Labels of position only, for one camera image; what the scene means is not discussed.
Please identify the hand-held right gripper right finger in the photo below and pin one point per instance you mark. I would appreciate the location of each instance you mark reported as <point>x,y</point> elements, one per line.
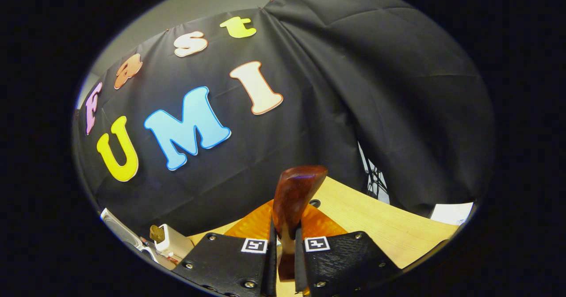
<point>345,261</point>

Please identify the brown toast slice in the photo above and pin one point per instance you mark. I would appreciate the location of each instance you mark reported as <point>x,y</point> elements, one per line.
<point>157,234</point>

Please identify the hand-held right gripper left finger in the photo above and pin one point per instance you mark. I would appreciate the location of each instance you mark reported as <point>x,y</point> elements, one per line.
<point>221,261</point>

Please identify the black backdrop cloth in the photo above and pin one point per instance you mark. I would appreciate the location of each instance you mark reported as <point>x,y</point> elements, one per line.
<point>353,89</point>

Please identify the white flat panel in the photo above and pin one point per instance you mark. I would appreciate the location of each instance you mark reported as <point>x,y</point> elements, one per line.
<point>451,213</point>

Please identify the white rice cooker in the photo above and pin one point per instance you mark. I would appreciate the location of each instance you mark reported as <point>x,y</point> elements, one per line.
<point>119,230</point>

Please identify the black tripod stand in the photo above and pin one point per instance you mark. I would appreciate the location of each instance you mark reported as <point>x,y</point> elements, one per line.
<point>376,180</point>

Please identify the white toaster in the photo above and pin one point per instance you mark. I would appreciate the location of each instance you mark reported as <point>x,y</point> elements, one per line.
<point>177,244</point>

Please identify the black desk grommet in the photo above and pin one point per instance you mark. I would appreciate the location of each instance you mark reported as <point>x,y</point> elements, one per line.
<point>315,203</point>

